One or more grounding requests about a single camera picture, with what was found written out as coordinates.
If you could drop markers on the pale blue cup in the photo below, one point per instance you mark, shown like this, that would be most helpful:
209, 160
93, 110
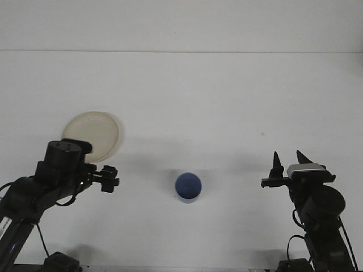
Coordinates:
188, 187

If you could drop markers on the pale round plate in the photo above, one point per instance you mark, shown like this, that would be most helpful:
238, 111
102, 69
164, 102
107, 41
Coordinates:
102, 133

